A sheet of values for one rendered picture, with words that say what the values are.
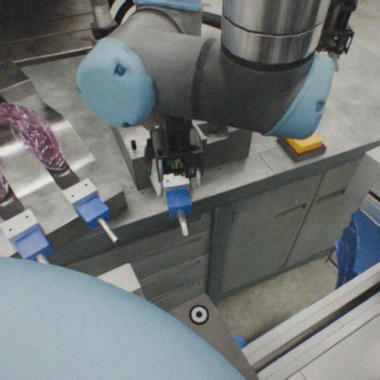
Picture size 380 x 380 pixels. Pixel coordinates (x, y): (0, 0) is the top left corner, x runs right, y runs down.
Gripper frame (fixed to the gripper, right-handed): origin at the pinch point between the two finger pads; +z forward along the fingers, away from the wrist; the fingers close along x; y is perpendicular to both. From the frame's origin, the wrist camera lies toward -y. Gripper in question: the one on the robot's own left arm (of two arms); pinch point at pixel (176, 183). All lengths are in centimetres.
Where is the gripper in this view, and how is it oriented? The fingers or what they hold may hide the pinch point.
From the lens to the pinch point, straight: 62.7
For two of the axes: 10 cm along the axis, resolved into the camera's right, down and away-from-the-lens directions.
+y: 1.8, 7.4, -6.5
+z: 0.0, 6.6, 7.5
